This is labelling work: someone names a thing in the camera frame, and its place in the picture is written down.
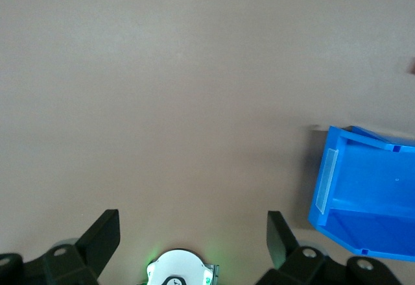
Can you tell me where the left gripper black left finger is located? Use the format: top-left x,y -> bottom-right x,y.
0,209 -> 121,285

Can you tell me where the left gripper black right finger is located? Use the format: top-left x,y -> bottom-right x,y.
255,210 -> 402,285

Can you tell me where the blue plastic storage bin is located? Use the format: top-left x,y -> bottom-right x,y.
307,125 -> 415,263

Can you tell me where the table cover sheet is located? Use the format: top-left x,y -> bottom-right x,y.
0,0 -> 415,285

